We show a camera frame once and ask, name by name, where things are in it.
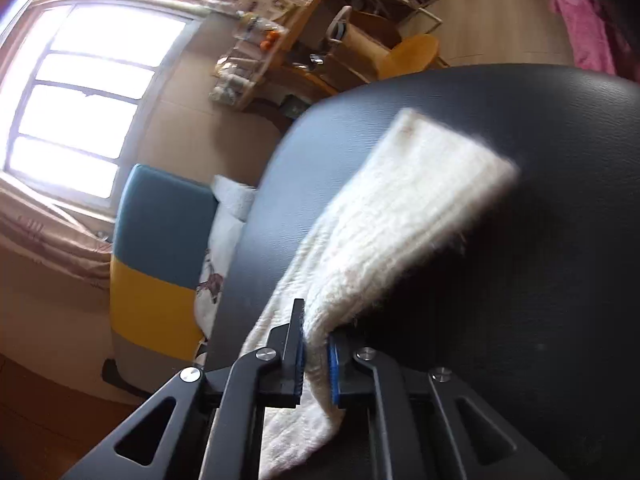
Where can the large window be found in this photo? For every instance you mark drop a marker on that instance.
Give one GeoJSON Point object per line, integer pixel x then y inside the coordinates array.
{"type": "Point", "coordinates": [90, 100]}

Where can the clear plastic jar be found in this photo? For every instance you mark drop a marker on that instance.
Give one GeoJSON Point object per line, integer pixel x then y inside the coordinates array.
{"type": "Point", "coordinates": [250, 27]}

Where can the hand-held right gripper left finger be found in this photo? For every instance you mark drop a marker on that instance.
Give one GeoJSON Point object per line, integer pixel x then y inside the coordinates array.
{"type": "Point", "coordinates": [300, 360]}

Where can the yellow wooden chair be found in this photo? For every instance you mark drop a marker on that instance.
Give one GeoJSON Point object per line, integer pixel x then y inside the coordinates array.
{"type": "Point", "coordinates": [367, 45]}

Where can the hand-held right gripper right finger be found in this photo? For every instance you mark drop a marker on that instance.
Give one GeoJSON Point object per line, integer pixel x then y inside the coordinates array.
{"type": "Point", "coordinates": [334, 375]}

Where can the pink ruffled bedspread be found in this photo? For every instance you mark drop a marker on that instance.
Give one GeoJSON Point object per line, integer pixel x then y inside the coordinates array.
{"type": "Point", "coordinates": [585, 20]}

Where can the dark small box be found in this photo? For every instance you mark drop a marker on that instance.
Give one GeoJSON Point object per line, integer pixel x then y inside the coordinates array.
{"type": "Point", "coordinates": [293, 106]}

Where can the round wooden stool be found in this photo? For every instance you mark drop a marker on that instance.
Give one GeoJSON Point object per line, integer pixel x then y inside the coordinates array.
{"type": "Point", "coordinates": [410, 55]}

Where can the wooden shelf with clutter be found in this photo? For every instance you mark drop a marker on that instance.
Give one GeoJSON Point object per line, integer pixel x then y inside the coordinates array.
{"type": "Point", "coordinates": [305, 77]}

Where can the grey yellow blue armchair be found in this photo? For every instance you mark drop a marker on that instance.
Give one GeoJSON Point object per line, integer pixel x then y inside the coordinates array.
{"type": "Point", "coordinates": [160, 220]}

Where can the deer print pillow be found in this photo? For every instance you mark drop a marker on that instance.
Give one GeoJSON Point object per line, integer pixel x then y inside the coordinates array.
{"type": "Point", "coordinates": [220, 245]}

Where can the white knit sweater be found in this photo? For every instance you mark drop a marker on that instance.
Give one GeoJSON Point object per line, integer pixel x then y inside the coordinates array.
{"type": "Point", "coordinates": [400, 200]}

